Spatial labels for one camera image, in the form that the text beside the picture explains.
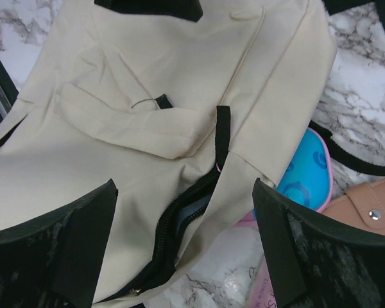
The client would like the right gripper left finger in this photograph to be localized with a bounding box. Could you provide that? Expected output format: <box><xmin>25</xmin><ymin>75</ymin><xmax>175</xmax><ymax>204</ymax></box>
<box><xmin>0</xmin><ymin>180</ymin><xmax>118</xmax><ymax>307</ymax></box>

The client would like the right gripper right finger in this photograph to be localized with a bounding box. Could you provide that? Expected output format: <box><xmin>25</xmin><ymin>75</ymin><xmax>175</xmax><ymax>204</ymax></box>
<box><xmin>252</xmin><ymin>180</ymin><xmax>385</xmax><ymax>307</ymax></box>

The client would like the tan leather wallet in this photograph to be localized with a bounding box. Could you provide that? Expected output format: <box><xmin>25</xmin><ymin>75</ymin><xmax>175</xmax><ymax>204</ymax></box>
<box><xmin>322</xmin><ymin>178</ymin><xmax>385</xmax><ymax>235</ymax></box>

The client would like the beige canvas backpack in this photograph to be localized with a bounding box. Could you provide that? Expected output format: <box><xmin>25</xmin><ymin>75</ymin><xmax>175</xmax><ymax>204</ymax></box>
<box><xmin>0</xmin><ymin>0</ymin><xmax>385</xmax><ymax>308</ymax></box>

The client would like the pink fairy book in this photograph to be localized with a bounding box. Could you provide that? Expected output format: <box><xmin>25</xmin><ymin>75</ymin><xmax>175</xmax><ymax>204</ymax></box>
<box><xmin>243</xmin><ymin>256</ymin><xmax>289</xmax><ymax>308</ymax></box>

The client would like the pink pencil case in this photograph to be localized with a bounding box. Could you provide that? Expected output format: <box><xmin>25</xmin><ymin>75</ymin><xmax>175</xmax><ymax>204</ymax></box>
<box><xmin>235</xmin><ymin>127</ymin><xmax>334</xmax><ymax>230</ymax></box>

